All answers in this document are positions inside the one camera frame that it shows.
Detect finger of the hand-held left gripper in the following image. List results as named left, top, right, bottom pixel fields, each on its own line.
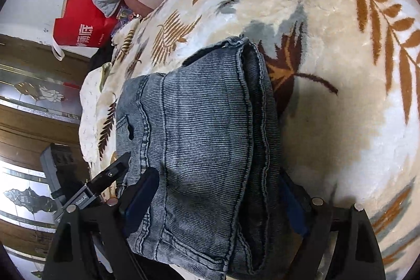
left=86, top=151, right=132, bottom=198

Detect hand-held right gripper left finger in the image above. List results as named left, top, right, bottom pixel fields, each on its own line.
left=43, top=167, right=161, bottom=280

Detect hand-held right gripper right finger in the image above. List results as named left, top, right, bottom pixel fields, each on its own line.
left=279, top=170, right=387, bottom=280

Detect blue denim pants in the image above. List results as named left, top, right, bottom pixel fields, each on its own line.
left=115, top=35, right=311, bottom=280

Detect wooden cabinet with glass doors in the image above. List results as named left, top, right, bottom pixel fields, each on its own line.
left=0, top=34, right=96, bottom=280

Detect cream quilted cloth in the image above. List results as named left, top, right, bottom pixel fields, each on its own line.
left=79, top=62, right=116, bottom=163

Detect black cloth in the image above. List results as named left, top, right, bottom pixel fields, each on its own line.
left=89, top=43, right=115, bottom=75

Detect red paper bag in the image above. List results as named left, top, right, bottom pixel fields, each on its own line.
left=52, top=0, right=120, bottom=61

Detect colourful printed packet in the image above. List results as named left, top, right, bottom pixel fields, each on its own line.
left=112, top=4, right=143, bottom=38

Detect cream leaf-print plush blanket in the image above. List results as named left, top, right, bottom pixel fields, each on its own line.
left=79, top=0, right=420, bottom=280

